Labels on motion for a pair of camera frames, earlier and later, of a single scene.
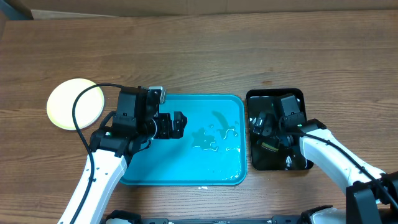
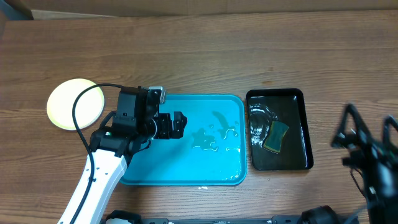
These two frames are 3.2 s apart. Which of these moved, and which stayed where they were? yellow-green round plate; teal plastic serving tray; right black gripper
Moved: right black gripper
Stayed: yellow-green round plate; teal plastic serving tray
